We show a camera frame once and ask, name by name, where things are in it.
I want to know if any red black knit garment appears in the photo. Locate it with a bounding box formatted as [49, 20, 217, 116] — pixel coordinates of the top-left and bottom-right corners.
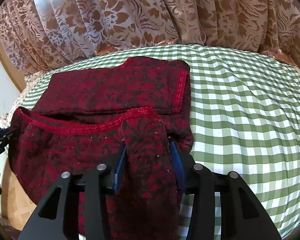
[8, 56, 193, 239]

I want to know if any green white checkered bedsheet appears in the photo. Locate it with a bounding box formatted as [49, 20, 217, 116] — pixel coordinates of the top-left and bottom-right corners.
[21, 45, 300, 239]

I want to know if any brown floral curtain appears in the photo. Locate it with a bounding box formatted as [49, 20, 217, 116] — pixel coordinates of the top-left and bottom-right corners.
[0, 0, 300, 75]

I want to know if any wooden window frame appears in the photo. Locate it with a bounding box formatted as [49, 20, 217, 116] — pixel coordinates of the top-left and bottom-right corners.
[0, 41, 26, 92]

